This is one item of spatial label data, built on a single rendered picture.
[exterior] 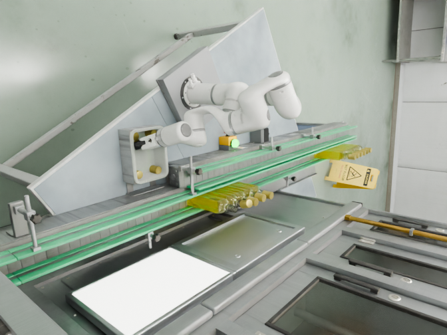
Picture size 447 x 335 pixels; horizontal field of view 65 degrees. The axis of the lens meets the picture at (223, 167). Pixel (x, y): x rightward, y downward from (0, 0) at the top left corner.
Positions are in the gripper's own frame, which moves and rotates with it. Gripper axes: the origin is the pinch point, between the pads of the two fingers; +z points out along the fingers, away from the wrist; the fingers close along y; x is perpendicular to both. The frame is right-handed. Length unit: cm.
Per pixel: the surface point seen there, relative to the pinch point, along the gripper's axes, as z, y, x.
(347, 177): 80, 344, -88
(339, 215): -44, 67, -54
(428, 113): 36, 610, -42
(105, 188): 9.3, -15.9, -13.8
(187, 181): -2.3, 16.5, -20.3
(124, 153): 3.3, -7.3, -1.8
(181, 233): 5.7, 12.1, -43.0
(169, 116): 3.1, 20.5, 10.2
